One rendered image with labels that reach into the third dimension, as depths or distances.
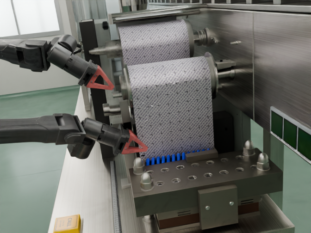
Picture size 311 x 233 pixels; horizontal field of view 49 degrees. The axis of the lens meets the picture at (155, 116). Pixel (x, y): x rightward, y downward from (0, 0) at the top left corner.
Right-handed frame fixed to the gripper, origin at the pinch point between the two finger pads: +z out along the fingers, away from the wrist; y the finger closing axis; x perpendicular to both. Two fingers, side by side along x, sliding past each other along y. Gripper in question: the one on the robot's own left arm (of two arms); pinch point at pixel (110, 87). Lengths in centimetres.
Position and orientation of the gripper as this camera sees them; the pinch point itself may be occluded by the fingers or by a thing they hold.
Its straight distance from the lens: 104.8
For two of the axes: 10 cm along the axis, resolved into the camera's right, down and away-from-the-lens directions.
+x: 5.5, -8.1, -1.9
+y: 1.5, 3.2, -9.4
